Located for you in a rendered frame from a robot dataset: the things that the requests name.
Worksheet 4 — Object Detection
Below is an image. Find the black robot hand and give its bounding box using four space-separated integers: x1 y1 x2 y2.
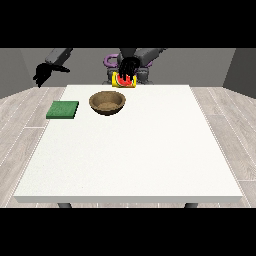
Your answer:
32 62 71 89
118 56 141 84

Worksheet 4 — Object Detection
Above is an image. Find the brown wooden bowl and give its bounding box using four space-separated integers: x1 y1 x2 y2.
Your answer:
88 90 127 117

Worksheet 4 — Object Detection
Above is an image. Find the green square pad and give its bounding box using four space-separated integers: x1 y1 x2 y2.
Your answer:
45 100 80 120

